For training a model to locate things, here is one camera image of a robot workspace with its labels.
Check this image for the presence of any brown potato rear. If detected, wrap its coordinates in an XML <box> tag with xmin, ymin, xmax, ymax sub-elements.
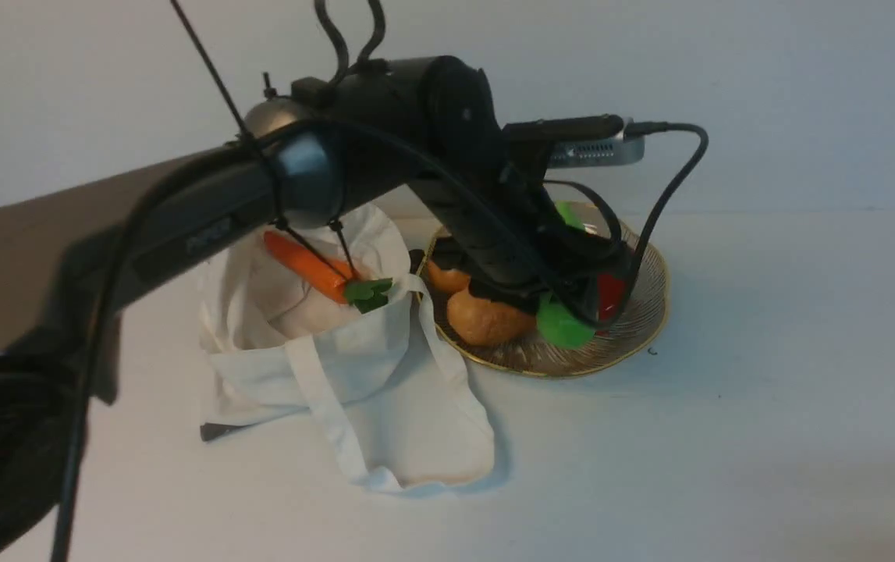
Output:
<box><xmin>425</xmin><ymin>260</ymin><xmax>470</xmax><ymax>295</ymax></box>

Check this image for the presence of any red bell pepper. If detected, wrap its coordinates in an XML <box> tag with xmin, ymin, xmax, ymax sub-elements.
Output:
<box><xmin>596</xmin><ymin>273</ymin><xmax>627</xmax><ymax>322</ymax></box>

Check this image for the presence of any green toy cucumber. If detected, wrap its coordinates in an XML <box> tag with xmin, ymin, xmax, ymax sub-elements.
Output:
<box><xmin>536</xmin><ymin>201</ymin><xmax>596</xmax><ymax>350</ymax></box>

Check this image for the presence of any black camera cable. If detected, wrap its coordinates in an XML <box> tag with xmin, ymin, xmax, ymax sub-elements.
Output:
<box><xmin>541</xmin><ymin>121</ymin><xmax>710</xmax><ymax>329</ymax></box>

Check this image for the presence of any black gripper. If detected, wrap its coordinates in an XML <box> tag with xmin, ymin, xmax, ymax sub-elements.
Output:
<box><xmin>408</xmin><ymin>169</ymin><xmax>627</xmax><ymax>317</ymax></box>

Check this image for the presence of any gold-rimmed glass plate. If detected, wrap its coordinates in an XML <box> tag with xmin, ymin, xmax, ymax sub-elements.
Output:
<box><xmin>414</xmin><ymin>228</ymin><xmax>669</xmax><ymax>379</ymax></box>

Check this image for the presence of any brown potato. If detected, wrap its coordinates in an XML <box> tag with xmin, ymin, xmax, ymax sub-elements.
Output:
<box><xmin>425</xmin><ymin>260</ymin><xmax>470</xmax><ymax>295</ymax></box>
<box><xmin>446</xmin><ymin>289</ymin><xmax>537</xmax><ymax>347</ymax></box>

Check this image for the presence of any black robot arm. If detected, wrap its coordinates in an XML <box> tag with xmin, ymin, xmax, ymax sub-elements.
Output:
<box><xmin>0</xmin><ymin>55</ymin><xmax>626</xmax><ymax>552</ymax></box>

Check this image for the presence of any orange toy carrot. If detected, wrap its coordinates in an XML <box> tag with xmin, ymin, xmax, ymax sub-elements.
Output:
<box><xmin>262</xmin><ymin>229</ymin><xmax>393</xmax><ymax>314</ymax></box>

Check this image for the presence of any white cloth tote bag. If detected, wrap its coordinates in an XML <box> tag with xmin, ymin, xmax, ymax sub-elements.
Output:
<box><xmin>198</xmin><ymin>205</ymin><xmax>496</xmax><ymax>494</ymax></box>

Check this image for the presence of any brown potato front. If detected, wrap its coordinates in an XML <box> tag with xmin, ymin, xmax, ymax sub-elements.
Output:
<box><xmin>446</xmin><ymin>289</ymin><xmax>537</xmax><ymax>347</ymax></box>

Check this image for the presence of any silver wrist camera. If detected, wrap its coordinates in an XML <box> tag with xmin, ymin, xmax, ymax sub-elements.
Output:
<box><xmin>502</xmin><ymin>114</ymin><xmax>645</xmax><ymax>171</ymax></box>

